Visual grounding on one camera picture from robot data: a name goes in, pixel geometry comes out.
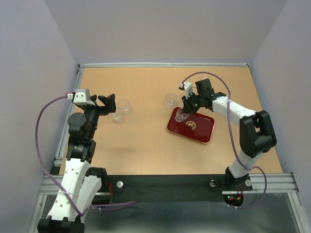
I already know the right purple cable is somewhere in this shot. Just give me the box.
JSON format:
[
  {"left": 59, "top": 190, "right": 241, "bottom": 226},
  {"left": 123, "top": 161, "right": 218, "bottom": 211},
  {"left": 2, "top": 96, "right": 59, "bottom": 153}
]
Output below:
[{"left": 182, "top": 71, "right": 269, "bottom": 211}]

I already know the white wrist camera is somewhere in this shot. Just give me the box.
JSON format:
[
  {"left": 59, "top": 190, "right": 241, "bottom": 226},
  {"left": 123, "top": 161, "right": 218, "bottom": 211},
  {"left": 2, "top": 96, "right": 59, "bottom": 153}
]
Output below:
[
  {"left": 66, "top": 88, "right": 95, "bottom": 106},
  {"left": 179, "top": 81, "right": 193, "bottom": 99}
]

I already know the circuit board with leds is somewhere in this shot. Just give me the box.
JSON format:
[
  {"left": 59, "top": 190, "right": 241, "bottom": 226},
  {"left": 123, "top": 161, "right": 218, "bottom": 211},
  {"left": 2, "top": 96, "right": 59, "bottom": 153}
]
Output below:
[{"left": 223, "top": 194, "right": 244, "bottom": 206}]

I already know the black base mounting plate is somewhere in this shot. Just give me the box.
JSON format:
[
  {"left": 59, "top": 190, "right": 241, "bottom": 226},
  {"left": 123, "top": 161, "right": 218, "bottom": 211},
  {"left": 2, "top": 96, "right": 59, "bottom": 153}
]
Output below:
[{"left": 91, "top": 173, "right": 253, "bottom": 203}]

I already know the red lacquer tray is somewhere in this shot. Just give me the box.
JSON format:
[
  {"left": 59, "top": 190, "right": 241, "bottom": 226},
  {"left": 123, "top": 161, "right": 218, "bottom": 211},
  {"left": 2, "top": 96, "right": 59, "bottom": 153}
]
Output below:
[{"left": 167, "top": 107, "right": 215, "bottom": 144}]

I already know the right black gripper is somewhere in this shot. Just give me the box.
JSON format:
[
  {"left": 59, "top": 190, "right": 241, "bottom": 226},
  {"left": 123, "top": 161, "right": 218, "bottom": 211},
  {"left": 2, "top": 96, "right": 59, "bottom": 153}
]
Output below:
[{"left": 181, "top": 91, "right": 204, "bottom": 115}]

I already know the purple cable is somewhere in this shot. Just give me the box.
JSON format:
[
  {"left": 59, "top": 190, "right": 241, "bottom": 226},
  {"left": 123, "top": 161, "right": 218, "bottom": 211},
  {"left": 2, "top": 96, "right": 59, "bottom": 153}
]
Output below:
[
  {"left": 35, "top": 96, "right": 136, "bottom": 216},
  {"left": 182, "top": 71, "right": 269, "bottom": 211}
]

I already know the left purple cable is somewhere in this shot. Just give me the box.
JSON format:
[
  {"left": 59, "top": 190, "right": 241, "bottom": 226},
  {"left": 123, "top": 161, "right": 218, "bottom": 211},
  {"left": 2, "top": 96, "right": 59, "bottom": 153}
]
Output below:
[{"left": 35, "top": 96, "right": 136, "bottom": 216}]

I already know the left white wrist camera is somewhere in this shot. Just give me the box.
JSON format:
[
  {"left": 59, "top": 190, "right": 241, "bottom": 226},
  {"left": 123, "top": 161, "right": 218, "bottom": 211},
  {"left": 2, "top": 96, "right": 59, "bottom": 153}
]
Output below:
[{"left": 66, "top": 88, "right": 95, "bottom": 106}]

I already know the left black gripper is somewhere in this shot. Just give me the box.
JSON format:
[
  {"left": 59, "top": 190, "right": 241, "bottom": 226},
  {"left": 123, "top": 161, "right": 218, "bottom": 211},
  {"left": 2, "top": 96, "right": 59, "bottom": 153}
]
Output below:
[{"left": 80, "top": 93, "right": 116, "bottom": 139}]

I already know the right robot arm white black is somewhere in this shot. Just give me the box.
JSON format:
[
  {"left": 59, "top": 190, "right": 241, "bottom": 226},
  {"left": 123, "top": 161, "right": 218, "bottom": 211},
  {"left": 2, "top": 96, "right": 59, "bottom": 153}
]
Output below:
[{"left": 179, "top": 79, "right": 276, "bottom": 189}]

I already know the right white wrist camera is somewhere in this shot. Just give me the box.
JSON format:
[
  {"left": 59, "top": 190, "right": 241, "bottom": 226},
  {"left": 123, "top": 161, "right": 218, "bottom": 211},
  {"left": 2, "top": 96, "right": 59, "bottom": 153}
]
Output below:
[{"left": 179, "top": 81, "right": 193, "bottom": 99}]

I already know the clear glass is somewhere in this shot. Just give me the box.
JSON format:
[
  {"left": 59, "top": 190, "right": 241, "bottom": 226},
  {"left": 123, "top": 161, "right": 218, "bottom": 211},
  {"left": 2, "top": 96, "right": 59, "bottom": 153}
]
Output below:
[
  {"left": 110, "top": 112, "right": 122, "bottom": 123},
  {"left": 179, "top": 94, "right": 184, "bottom": 108},
  {"left": 118, "top": 99, "right": 130, "bottom": 115},
  {"left": 174, "top": 108, "right": 189, "bottom": 123},
  {"left": 165, "top": 93, "right": 177, "bottom": 109}
]

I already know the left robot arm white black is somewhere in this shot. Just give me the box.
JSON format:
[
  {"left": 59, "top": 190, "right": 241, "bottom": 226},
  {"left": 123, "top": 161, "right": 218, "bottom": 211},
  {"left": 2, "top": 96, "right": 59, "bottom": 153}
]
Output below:
[{"left": 37, "top": 89, "right": 116, "bottom": 233}]

